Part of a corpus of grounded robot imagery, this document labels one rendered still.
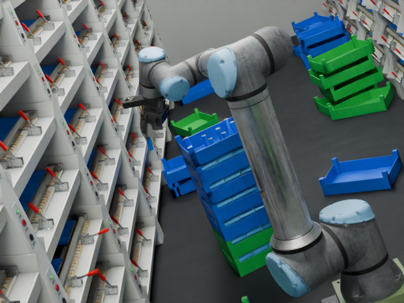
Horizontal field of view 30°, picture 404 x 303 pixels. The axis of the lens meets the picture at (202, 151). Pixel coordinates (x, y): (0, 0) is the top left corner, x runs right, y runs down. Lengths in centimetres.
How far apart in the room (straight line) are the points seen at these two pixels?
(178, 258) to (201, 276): 24
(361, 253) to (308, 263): 17
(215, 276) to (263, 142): 113
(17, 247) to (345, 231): 90
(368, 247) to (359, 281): 11
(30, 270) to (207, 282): 118
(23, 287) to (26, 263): 7
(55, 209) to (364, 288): 93
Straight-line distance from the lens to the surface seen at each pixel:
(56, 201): 233
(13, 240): 191
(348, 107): 403
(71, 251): 238
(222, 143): 273
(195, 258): 319
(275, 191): 203
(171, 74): 245
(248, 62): 191
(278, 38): 197
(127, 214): 308
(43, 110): 251
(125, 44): 443
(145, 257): 315
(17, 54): 248
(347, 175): 340
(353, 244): 218
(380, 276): 225
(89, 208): 261
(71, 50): 317
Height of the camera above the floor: 141
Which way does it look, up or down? 19 degrees down
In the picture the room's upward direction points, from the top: 22 degrees counter-clockwise
